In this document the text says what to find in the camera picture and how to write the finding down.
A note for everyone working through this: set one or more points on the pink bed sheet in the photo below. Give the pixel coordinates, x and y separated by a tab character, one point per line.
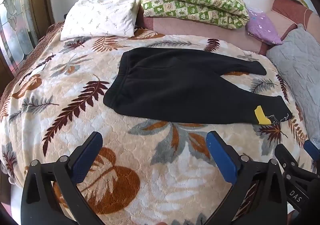
175	26

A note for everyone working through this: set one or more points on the brown quilted bedspread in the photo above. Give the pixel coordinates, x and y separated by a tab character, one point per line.
32	52

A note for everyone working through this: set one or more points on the leaf print blanket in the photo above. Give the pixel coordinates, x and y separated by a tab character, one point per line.
75	120

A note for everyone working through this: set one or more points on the white patterned pillow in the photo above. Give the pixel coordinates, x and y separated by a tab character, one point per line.
100	19

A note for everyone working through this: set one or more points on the black pants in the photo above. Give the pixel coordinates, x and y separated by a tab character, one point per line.
175	85

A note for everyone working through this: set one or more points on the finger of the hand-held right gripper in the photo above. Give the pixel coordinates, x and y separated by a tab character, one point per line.
312	150
287	158

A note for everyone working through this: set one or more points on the purple pillow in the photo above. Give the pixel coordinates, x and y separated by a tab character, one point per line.
262	26

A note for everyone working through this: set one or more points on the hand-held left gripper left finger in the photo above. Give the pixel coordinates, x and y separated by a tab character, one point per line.
86	156

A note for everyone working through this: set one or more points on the stained glass window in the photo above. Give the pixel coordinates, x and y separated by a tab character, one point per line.
15	20

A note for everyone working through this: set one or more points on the wooden door frame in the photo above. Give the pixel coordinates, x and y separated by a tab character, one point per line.
37	3

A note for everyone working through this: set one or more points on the grey quilted blanket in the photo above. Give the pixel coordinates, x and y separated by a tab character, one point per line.
300	65

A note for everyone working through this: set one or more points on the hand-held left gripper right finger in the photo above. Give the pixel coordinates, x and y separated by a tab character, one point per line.
222	157

